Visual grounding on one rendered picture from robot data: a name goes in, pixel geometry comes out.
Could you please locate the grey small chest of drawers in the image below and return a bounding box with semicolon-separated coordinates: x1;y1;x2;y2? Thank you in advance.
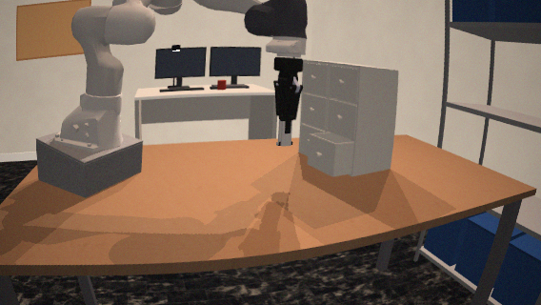
298;60;399;176

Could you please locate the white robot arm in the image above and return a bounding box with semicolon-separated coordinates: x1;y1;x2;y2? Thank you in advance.
54;0;308;152

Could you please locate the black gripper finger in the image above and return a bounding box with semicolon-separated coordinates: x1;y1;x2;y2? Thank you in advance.
280;77;303;147
273;78;284;142

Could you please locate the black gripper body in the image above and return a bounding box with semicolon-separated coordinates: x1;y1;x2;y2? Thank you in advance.
273;57;303;92

